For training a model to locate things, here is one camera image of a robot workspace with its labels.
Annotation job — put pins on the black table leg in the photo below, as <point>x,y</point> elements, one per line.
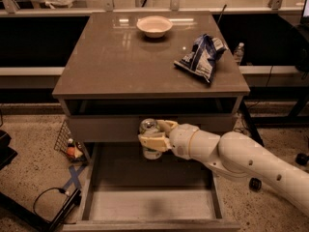
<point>249,123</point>

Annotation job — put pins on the blue tape cross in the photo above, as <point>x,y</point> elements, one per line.
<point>74,177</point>

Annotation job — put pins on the black office chair base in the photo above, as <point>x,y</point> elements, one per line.
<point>255,184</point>

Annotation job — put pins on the blue chip bag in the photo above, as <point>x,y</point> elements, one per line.
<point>202,58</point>

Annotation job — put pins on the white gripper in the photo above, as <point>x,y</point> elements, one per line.
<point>181,138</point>

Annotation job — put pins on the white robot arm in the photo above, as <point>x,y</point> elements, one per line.
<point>232,155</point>

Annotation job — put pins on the open middle drawer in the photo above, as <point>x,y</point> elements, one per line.
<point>124,192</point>

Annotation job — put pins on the closed top drawer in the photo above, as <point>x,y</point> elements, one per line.
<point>95,128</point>

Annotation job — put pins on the grey drawer cabinet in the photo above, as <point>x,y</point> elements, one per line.
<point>115,70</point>

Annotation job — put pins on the black stand leg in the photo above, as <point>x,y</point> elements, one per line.
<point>34,220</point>

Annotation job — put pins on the white bowl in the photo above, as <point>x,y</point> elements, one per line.
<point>154,26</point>

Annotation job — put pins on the wire basket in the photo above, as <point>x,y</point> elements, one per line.
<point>61,144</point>

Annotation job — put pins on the clear water bottle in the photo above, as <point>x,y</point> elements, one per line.
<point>238,53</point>

